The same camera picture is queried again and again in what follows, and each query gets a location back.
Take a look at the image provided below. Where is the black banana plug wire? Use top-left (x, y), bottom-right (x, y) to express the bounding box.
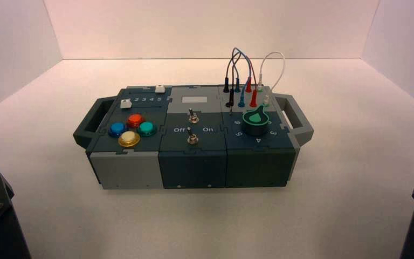
top-left (223, 53), bottom-right (237, 116)

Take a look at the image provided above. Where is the teal and grey task box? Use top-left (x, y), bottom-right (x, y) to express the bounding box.
top-left (73, 85), bottom-right (315, 190)

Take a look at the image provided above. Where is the green-topped rotary knob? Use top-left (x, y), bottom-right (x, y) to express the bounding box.
top-left (241, 104), bottom-right (271, 137)

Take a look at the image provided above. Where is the green round push button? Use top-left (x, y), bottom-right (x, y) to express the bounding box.
top-left (137, 121), bottom-right (158, 137)

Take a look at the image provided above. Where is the red round push button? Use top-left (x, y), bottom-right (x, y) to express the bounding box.
top-left (126, 114), bottom-right (146, 128)

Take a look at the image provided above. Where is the yellow round push button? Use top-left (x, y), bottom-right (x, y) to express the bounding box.
top-left (118, 131), bottom-right (141, 148)

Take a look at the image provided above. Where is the blue round push button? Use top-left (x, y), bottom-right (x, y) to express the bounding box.
top-left (107, 122), bottom-right (128, 138)

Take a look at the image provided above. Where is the blue banana plug wire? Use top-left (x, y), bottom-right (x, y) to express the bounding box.
top-left (231, 47), bottom-right (247, 108)

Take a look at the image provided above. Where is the red banana plug wire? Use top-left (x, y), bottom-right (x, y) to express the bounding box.
top-left (234, 50), bottom-right (259, 108)

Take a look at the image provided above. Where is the white banana plug wire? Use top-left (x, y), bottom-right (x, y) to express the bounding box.
top-left (257, 52), bottom-right (286, 108)

